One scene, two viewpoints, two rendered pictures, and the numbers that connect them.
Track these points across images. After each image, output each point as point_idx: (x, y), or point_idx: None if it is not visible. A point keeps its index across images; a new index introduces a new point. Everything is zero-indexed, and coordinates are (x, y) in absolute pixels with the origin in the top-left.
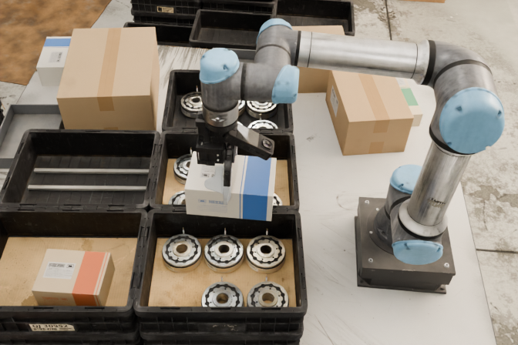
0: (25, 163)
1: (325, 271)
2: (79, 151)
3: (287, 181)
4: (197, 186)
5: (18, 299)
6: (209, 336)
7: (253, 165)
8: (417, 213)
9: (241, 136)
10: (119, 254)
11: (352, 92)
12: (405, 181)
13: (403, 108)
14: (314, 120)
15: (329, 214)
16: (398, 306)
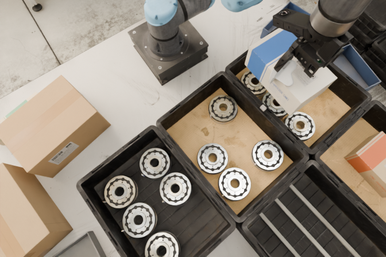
0: None
1: (212, 76)
2: None
3: (185, 116)
4: (326, 71)
5: None
6: None
7: (270, 54)
8: None
9: (309, 18)
10: (334, 165)
11: (55, 131)
12: (169, 4)
13: (54, 86)
14: (85, 169)
15: (170, 100)
16: (203, 34)
